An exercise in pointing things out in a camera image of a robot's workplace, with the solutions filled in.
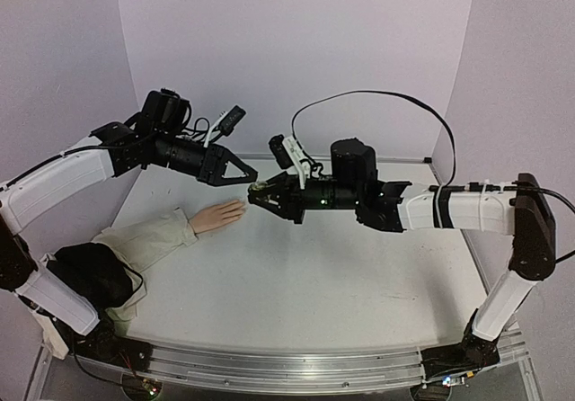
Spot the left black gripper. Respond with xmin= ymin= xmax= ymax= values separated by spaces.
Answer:
xmin=155 ymin=130 xmax=261 ymax=186

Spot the white nail polish bottle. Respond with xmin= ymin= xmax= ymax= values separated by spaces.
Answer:
xmin=247 ymin=182 xmax=269 ymax=203

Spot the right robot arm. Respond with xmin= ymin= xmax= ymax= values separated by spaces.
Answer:
xmin=248 ymin=136 xmax=556 ymax=349

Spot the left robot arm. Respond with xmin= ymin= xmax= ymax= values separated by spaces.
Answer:
xmin=1 ymin=89 xmax=258 ymax=362

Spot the mannequin hand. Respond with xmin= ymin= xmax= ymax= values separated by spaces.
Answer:
xmin=189 ymin=200 xmax=245 ymax=235

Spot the beige sleeve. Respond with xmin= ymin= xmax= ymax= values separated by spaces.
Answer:
xmin=88 ymin=209 xmax=198 ymax=325

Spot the aluminium back table rail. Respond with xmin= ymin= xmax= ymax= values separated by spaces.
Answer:
xmin=236 ymin=153 xmax=433 ymax=165

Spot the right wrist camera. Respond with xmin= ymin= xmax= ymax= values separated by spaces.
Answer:
xmin=269 ymin=135 xmax=319 ymax=190

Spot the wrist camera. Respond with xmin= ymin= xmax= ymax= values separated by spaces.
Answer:
xmin=269 ymin=135 xmax=319 ymax=190
xmin=203 ymin=105 xmax=246 ymax=147

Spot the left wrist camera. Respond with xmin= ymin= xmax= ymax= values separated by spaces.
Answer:
xmin=203 ymin=105 xmax=246 ymax=147

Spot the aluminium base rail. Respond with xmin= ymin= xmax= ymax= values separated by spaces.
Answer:
xmin=71 ymin=326 xmax=542 ymax=400

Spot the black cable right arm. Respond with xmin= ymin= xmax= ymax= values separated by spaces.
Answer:
xmin=290 ymin=88 xmax=575 ymax=263

